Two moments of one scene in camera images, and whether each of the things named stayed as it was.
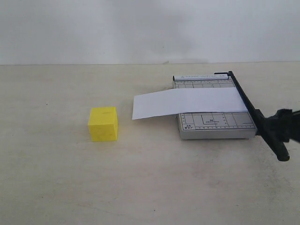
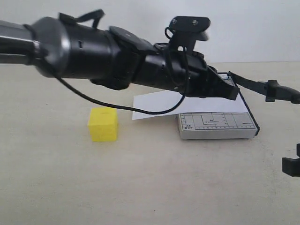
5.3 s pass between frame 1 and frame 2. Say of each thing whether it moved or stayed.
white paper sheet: stayed
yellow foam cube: stayed
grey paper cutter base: stayed
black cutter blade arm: moved
